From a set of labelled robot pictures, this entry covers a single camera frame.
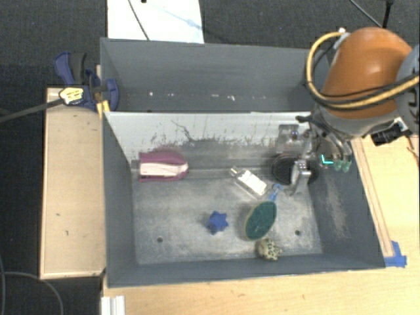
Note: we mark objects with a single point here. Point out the grey metal bin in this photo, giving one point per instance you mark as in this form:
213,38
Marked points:
197,215

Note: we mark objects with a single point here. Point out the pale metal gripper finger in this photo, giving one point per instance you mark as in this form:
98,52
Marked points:
297,176
306,177

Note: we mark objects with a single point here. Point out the black cylinder on white bracket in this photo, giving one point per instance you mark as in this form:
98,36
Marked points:
390,134

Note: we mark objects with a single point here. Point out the pale wood board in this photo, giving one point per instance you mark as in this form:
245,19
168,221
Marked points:
73,182

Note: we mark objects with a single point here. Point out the blue star-shaped toy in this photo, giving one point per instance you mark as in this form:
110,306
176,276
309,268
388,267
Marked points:
216,222

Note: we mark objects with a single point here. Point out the spotted toy turtle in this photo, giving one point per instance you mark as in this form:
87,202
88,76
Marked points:
269,249

